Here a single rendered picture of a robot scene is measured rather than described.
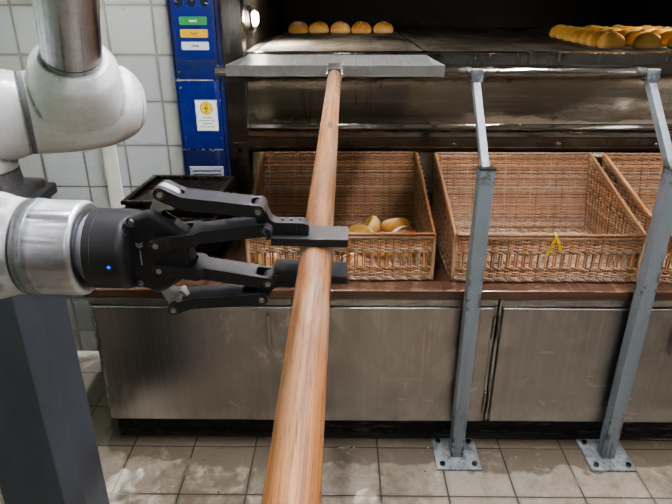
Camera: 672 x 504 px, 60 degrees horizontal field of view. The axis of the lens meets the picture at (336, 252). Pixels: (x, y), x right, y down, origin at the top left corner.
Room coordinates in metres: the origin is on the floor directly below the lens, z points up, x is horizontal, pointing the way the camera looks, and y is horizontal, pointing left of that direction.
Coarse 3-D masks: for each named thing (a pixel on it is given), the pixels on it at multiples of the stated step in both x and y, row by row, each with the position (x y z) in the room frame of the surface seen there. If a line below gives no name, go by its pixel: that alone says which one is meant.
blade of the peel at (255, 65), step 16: (240, 64) 1.69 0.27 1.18; (256, 64) 1.69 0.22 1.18; (272, 64) 1.69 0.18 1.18; (288, 64) 1.69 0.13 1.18; (304, 64) 1.69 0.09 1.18; (320, 64) 1.69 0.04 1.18; (352, 64) 1.69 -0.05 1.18; (368, 64) 1.69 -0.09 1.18; (384, 64) 1.69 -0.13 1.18; (400, 64) 1.69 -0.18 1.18; (416, 64) 1.69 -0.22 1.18; (432, 64) 1.69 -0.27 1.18
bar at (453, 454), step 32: (480, 96) 1.61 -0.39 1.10; (480, 128) 1.54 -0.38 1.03; (480, 160) 1.48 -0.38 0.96; (480, 192) 1.43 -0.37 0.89; (480, 224) 1.43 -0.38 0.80; (480, 256) 1.43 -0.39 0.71; (480, 288) 1.43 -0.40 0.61; (640, 288) 1.44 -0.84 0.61; (640, 320) 1.43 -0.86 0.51; (640, 352) 1.43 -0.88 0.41; (608, 416) 1.44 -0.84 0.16; (448, 448) 1.47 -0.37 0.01; (608, 448) 1.43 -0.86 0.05
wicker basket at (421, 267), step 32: (288, 160) 2.00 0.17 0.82; (352, 160) 2.00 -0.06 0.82; (384, 160) 2.00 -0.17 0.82; (416, 160) 1.95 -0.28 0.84; (256, 192) 1.76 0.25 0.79; (288, 192) 1.97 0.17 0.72; (352, 192) 1.97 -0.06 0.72; (384, 192) 1.97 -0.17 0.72; (416, 192) 1.92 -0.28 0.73; (352, 224) 1.94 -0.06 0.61; (416, 224) 1.88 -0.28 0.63; (256, 256) 1.54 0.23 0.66; (288, 256) 1.54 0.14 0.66; (416, 256) 1.55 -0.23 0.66
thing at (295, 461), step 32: (320, 128) 0.92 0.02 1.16; (320, 160) 0.74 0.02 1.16; (320, 192) 0.62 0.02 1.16; (320, 224) 0.53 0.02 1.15; (320, 256) 0.46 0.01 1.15; (320, 288) 0.41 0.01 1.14; (320, 320) 0.37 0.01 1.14; (288, 352) 0.33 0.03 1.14; (320, 352) 0.33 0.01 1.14; (288, 384) 0.29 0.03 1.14; (320, 384) 0.30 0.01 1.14; (288, 416) 0.27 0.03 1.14; (320, 416) 0.27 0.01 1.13; (288, 448) 0.24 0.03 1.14; (320, 448) 0.25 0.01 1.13; (288, 480) 0.22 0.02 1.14; (320, 480) 0.23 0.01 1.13
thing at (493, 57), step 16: (448, 64) 2.03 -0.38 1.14; (464, 64) 2.03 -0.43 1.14; (480, 64) 2.03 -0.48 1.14; (496, 64) 2.03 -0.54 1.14; (512, 64) 2.03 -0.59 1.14; (528, 64) 2.03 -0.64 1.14; (544, 64) 2.03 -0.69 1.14; (560, 64) 2.03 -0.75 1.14; (576, 64) 2.03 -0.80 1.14; (592, 64) 2.03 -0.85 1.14; (608, 64) 2.03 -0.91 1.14; (624, 64) 2.02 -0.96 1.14; (640, 64) 2.02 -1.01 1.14; (656, 64) 2.02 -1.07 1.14
